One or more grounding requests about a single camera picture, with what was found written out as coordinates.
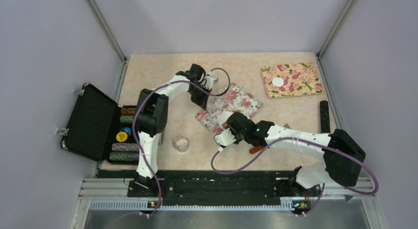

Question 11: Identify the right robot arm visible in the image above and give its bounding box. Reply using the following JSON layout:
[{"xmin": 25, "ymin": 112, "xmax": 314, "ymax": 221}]
[{"xmin": 216, "ymin": 111, "xmax": 366, "ymax": 196}]

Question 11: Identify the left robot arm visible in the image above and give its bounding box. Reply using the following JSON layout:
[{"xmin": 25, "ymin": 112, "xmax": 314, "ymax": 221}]
[{"xmin": 133, "ymin": 64, "xmax": 218, "ymax": 196}]

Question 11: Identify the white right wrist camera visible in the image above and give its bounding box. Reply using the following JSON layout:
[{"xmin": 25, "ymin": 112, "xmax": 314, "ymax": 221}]
[{"xmin": 214, "ymin": 128, "xmax": 239, "ymax": 149}]

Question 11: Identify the white floral tray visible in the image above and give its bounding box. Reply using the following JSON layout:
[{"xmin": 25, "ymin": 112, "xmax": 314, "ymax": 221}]
[{"xmin": 195, "ymin": 83, "xmax": 263, "ymax": 135}]

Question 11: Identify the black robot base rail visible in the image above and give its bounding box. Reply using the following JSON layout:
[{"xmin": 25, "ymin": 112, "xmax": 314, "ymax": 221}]
[{"xmin": 126, "ymin": 170, "xmax": 322, "ymax": 207}]

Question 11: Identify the black poker chip case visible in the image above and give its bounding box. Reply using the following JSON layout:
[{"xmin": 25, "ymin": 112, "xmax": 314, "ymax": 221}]
[{"xmin": 61, "ymin": 83, "xmax": 139, "ymax": 164}]

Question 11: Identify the white dough piece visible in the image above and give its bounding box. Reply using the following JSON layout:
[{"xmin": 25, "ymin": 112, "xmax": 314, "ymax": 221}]
[{"xmin": 216, "ymin": 111, "xmax": 234, "ymax": 127}]

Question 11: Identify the flat round white wrapper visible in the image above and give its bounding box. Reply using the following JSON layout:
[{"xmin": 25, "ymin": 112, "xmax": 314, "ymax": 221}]
[{"xmin": 272, "ymin": 77, "xmax": 285, "ymax": 87}]

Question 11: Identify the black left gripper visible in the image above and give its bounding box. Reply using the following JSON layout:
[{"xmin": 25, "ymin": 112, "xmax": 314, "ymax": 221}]
[{"xmin": 188, "ymin": 84, "xmax": 211, "ymax": 109}]

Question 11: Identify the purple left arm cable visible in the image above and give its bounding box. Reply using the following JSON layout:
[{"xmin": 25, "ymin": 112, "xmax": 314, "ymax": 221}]
[{"xmin": 134, "ymin": 67, "xmax": 231, "ymax": 218}]

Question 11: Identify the yellow poker chip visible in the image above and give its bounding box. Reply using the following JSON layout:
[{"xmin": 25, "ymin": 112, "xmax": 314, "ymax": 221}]
[{"xmin": 115, "ymin": 131, "xmax": 129, "ymax": 142}]

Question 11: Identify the blue poker chip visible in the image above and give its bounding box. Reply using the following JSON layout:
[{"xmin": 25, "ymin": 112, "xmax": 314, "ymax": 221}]
[{"xmin": 122, "ymin": 127, "xmax": 132, "ymax": 135}]

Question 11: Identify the yellow floral tray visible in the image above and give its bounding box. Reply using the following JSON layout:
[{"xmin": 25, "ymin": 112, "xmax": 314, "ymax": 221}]
[{"xmin": 260, "ymin": 63, "xmax": 324, "ymax": 98}]

